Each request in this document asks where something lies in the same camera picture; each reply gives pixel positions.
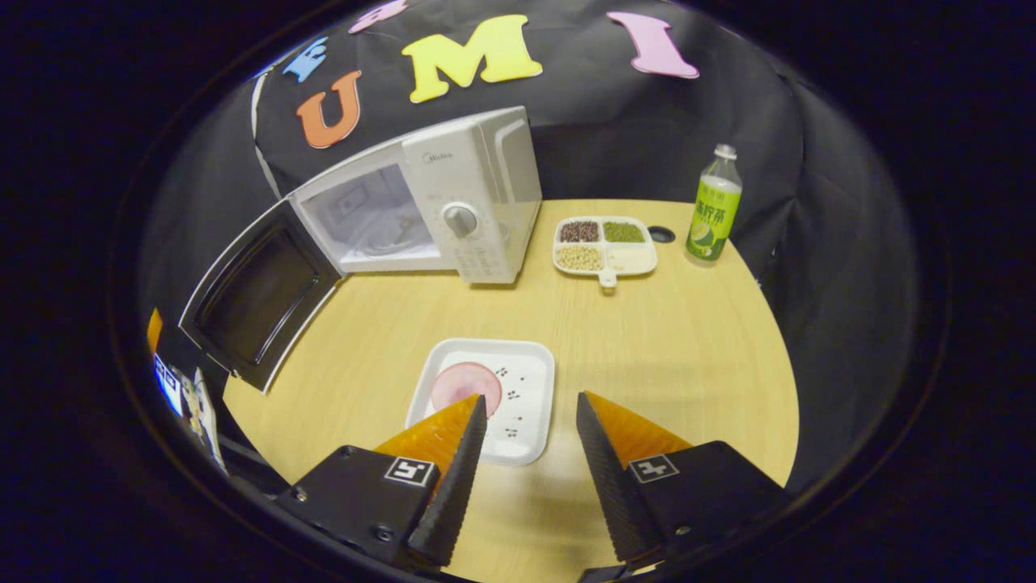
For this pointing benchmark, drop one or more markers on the green drink bottle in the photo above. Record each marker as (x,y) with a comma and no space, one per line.
(714,219)

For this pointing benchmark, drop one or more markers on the white divided dish of beans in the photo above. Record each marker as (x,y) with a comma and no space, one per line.
(605,247)

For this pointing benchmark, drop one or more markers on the pink ham slice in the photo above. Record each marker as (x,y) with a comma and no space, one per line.
(461,385)

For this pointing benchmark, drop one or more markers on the white microwave oven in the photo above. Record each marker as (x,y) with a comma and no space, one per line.
(453,178)

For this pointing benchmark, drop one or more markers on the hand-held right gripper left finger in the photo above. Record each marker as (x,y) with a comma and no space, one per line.
(457,486)

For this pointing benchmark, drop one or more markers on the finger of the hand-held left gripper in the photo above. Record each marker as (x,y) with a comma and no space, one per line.
(166,380)

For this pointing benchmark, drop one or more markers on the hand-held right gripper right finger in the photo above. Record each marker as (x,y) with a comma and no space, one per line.
(611,486)

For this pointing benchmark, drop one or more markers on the white square food plate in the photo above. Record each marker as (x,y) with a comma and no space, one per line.
(530,380)

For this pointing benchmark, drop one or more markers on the black table grommet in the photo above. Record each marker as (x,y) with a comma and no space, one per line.
(661,235)

